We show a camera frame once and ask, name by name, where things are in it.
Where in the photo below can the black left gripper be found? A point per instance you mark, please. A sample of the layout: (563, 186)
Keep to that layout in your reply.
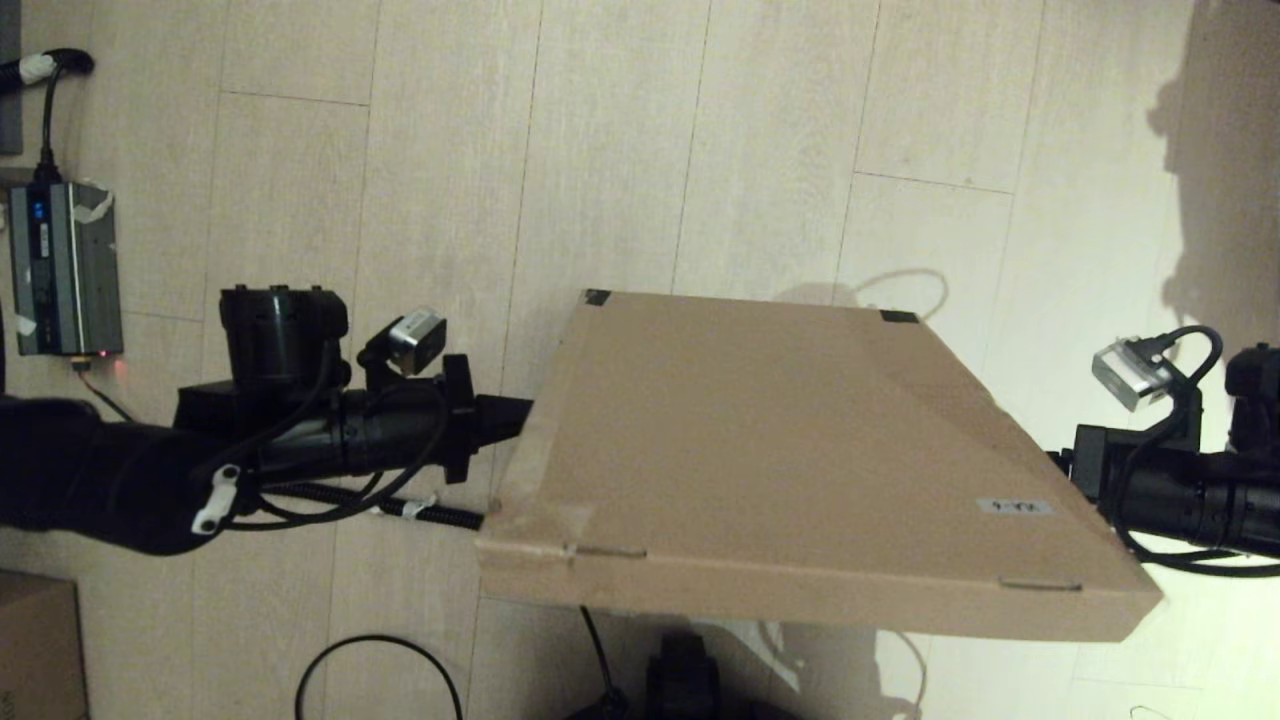
(495, 420)

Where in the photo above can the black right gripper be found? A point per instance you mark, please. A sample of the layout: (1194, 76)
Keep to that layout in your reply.
(1090, 460)

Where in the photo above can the brown cardboard shoe box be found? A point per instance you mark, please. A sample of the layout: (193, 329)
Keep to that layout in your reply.
(780, 450)

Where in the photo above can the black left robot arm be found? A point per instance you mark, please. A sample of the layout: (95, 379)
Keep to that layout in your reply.
(120, 480)

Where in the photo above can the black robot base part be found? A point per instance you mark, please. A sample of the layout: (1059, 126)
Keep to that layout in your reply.
(685, 685)

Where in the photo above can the small brown cardboard box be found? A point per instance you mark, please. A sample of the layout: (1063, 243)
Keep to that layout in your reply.
(40, 650)

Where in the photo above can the grey power supply unit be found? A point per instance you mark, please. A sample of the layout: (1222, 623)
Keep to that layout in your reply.
(65, 270)

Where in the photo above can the dark grey strip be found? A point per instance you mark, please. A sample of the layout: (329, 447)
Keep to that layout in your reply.
(9, 80)

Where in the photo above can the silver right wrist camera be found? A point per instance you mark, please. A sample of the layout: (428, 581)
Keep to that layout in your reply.
(1130, 375)

